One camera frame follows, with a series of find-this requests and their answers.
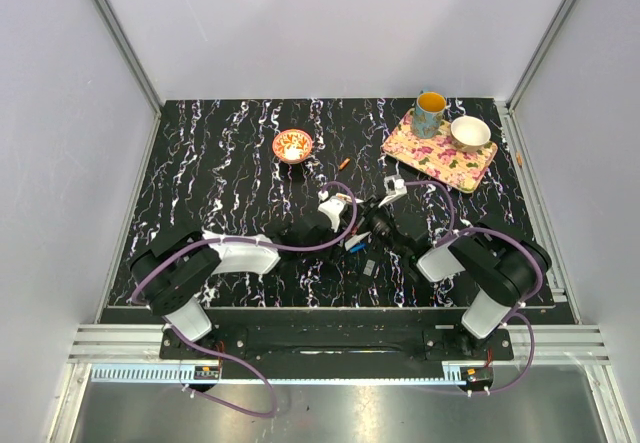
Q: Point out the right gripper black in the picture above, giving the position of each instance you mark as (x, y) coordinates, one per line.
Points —
(371, 213)

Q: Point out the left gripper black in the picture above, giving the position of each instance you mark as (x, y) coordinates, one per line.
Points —
(332, 252)

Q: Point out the blue battery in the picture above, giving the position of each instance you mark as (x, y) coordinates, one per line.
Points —
(357, 248)

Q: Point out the black remote blue batteries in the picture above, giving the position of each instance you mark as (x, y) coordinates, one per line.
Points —
(370, 269)

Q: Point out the white remote black batteries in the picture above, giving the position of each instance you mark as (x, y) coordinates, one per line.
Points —
(355, 239)

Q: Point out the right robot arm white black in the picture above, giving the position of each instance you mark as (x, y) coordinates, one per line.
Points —
(507, 267)

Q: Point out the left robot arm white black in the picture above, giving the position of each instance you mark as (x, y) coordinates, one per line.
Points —
(171, 270)

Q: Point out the orange patterned small bowl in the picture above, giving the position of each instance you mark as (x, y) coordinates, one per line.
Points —
(292, 146)

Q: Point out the floral tray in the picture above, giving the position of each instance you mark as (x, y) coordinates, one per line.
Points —
(439, 157)

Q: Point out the blue mug yellow inside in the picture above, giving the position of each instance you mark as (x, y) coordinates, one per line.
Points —
(428, 114)

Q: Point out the cream white bowl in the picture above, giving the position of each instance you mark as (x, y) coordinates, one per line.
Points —
(469, 133)

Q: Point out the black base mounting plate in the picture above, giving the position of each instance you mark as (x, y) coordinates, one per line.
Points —
(349, 344)

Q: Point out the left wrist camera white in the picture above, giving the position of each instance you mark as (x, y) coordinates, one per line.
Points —
(333, 207)

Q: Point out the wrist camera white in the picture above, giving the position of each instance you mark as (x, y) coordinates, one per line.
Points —
(395, 188)
(333, 207)

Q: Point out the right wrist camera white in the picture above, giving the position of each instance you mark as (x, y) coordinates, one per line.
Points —
(395, 188)

